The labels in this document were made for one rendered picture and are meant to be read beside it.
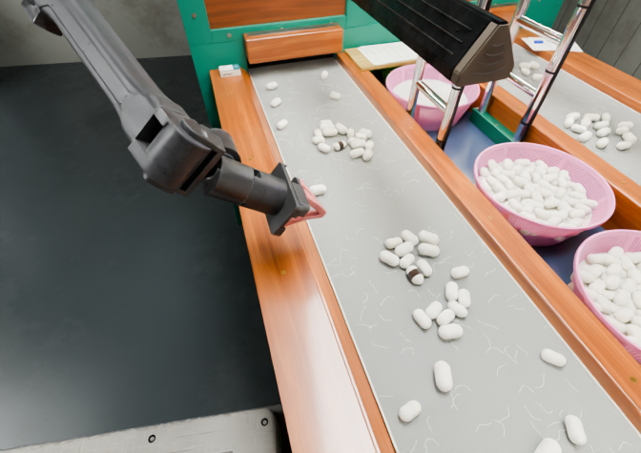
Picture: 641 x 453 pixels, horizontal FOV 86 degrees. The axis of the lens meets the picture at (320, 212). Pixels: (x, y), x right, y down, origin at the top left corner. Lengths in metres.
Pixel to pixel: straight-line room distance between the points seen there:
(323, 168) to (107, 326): 1.10
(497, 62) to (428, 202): 0.34
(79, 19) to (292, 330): 0.51
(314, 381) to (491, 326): 0.29
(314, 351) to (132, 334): 1.09
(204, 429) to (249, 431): 0.09
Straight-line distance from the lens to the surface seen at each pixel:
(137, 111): 0.47
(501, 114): 1.11
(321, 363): 0.51
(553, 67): 0.96
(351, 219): 0.68
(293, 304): 0.55
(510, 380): 0.59
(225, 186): 0.45
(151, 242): 1.76
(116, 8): 3.45
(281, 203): 0.49
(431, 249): 0.64
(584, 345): 0.64
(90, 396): 1.50
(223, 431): 0.81
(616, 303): 0.75
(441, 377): 0.53
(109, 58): 0.54
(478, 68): 0.48
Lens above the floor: 1.25
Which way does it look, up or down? 47 degrees down
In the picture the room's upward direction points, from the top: straight up
